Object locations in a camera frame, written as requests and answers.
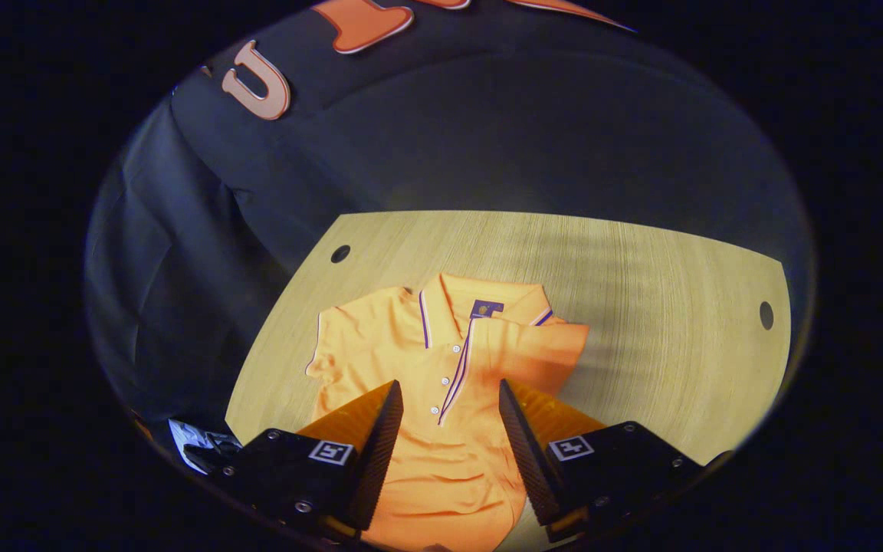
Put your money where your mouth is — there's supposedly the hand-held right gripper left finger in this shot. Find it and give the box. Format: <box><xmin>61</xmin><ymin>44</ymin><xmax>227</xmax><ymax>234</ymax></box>
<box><xmin>215</xmin><ymin>379</ymin><xmax>405</xmax><ymax>541</ymax></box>

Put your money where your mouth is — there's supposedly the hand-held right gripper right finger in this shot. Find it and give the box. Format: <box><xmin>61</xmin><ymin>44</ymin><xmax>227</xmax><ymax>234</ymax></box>
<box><xmin>497</xmin><ymin>378</ymin><xmax>718</xmax><ymax>544</ymax></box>

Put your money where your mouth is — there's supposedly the black backdrop cloth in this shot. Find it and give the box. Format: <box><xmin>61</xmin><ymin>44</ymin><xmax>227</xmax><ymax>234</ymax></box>
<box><xmin>85</xmin><ymin>0</ymin><xmax>818</xmax><ymax>430</ymax></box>

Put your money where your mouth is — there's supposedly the crumpled grey plastic bag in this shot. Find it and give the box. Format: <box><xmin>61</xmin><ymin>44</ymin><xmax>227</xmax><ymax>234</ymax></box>
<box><xmin>168</xmin><ymin>418</ymin><xmax>243</xmax><ymax>475</ymax></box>

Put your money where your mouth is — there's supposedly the orange T-shirt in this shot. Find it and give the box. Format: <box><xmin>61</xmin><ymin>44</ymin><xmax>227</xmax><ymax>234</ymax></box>
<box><xmin>305</xmin><ymin>272</ymin><xmax>590</xmax><ymax>552</ymax></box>

